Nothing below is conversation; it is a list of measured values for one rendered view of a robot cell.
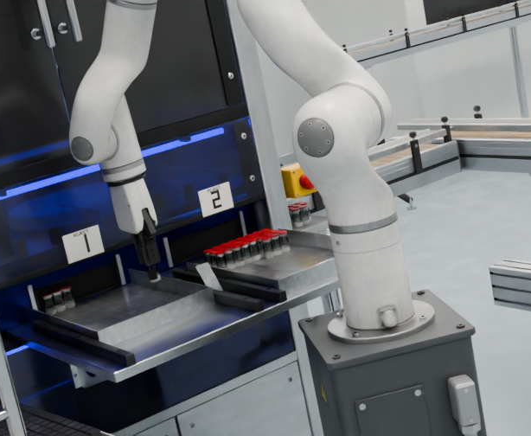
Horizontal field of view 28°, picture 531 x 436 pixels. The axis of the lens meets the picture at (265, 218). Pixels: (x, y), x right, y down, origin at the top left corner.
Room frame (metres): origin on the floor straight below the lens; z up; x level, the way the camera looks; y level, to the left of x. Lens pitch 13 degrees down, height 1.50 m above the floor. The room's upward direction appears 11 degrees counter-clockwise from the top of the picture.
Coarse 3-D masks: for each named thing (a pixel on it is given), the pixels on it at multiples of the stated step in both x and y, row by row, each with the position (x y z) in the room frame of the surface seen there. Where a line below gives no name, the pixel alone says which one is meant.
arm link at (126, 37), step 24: (120, 0) 1.97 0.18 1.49; (120, 24) 1.97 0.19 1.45; (144, 24) 1.98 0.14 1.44; (120, 48) 1.98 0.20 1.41; (144, 48) 2.00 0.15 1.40; (96, 72) 1.98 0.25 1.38; (120, 72) 1.97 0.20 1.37; (96, 96) 1.95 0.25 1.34; (120, 96) 1.96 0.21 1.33; (72, 120) 1.97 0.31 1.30; (96, 120) 1.94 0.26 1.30; (72, 144) 1.97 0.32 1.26; (96, 144) 1.95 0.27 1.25
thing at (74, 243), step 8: (80, 232) 2.21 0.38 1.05; (88, 232) 2.22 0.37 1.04; (96, 232) 2.23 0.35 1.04; (64, 240) 2.19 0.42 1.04; (72, 240) 2.20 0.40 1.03; (80, 240) 2.21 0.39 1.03; (88, 240) 2.22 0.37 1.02; (96, 240) 2.23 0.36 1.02; (72, 248) 2.20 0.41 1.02; (80, 248) 2.21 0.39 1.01; (96, 248) 2.23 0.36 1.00; (72, 256) 2.19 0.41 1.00; (80, 256) 2.20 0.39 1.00; (88, 256) 2.21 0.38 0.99
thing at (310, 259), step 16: (304, 240) 2.37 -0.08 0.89; (320, 240) 2.32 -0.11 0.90; (288, 256) 2.30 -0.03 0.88; (304, 256) 2.28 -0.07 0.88; (320, 256) 2.25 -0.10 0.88; (224, 272) 2.18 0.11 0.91; (240, 272) 2.13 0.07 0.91; (256, 272) 2.22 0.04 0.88; (272, 272) 2.20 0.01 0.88; (288, 272) 2.18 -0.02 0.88; (304, 272) 2.06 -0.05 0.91; (320, 272) 2.08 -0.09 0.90; (336, 272) 2.10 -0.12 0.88; (288, 288) 2.03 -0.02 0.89
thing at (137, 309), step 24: (120, 288) 2.32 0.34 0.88; (144, 288) 2.28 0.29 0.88; (168, 288) 2.21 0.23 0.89; (192, 288) 2.13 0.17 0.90; (72, 312) 2.20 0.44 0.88; (96, 312) 2.17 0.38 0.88; (120, 312) 2.13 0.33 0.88; (144, 312) 1.98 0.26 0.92; (168, 312) 2.01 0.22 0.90; (192, 312) 2.04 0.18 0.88; (96, 336) 1.93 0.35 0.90; (120, 336) 1.95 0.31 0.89
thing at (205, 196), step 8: (224, 184) 2.42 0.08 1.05; (200, 192) 2.38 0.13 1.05; (208, 192) 2.39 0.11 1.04; (224, 192) 2.42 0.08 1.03; (200, 200) 2.38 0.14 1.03; (208, 200) 2.39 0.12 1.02; (224, 200) 2.41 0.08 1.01; (232, 200) 2.42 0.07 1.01; (208, 208) 2.39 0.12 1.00; (216, 208) 2.40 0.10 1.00; (224, 208) 2.41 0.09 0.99
